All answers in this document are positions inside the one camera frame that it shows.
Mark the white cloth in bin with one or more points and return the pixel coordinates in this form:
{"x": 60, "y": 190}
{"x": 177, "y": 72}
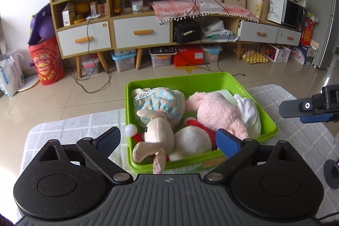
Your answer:
{"x": 248, "y": 112}

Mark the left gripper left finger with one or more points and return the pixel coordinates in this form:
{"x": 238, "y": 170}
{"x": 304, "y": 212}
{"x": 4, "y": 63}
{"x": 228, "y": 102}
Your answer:
{"x": 96, "y": 153}

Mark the pink fluffy plush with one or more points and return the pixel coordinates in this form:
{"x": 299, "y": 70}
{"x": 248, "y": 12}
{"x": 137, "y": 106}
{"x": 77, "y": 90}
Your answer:
{"x": 215, "y": 112}

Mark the wooden shelf unit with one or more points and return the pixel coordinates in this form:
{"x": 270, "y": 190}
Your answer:
{"x": 83, "y": 28}

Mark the blue patterned fabric doll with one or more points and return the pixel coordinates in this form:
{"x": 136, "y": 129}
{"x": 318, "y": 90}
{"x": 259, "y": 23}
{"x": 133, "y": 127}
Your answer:
{"x": 171, "y": 102}

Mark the blue lid storage box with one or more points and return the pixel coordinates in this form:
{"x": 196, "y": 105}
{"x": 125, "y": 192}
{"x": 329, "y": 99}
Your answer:
{"x": 124, "y": 60}

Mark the black bag in cabinet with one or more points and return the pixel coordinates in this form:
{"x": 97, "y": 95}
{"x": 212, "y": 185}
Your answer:
{"x": 186, "y": 30}

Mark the grey refrigerator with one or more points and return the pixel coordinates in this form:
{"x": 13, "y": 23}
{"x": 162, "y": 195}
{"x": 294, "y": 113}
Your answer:
{"x": 326, "y": 30}

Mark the red shoe box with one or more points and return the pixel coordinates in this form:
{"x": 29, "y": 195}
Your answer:
{"x": 188, "y": 55}

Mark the white toy box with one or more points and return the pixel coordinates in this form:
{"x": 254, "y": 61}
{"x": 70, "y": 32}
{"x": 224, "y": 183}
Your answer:
{"x": 275, "y": 53}

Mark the purple plush toy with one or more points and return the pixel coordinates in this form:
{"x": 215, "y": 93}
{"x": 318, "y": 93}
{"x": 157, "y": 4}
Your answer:
{"x": 41, "y": 26}

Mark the white paper shopping bag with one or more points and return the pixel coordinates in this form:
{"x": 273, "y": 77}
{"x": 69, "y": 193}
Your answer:
{"x": 12, "y": 77}

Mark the pink lace cloth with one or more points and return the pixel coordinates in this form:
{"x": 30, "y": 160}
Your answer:
{"x": 178, "y": 10}

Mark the white microwave oven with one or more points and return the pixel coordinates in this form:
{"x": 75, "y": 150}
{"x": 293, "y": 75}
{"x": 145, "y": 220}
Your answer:
{"x": 286, "y": 12}

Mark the clear storage box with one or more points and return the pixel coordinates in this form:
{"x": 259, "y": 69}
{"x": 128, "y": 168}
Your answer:
{"x": 162, "y": 56}

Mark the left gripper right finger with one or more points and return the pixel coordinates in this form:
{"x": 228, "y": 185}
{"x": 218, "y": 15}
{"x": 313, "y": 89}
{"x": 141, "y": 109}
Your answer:
{"x": 238, "y": 153}

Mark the wooden white tv cabinet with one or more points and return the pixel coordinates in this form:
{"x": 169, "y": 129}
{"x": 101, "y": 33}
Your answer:
{"x": 144, "y": 30}

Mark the white and red santa plush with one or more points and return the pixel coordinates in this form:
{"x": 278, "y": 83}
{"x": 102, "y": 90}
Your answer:
{"x": 191, "y": 140}

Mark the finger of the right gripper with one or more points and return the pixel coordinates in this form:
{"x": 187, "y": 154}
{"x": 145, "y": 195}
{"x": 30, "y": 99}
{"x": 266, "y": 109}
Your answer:
{"x": 322, "y": 105}
{"x": 317, "y": 118}

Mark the red cartoon barrel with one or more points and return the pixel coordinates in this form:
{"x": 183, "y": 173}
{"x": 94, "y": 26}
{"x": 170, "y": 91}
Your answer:
{"x": 47, "y": 61}

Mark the yellow egg tray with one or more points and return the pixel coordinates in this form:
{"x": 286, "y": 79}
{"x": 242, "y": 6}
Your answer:
{"x": 251, "y": 56}

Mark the beige bunny plush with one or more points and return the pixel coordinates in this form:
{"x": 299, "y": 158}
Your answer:
{"x": 159, "y": 140}

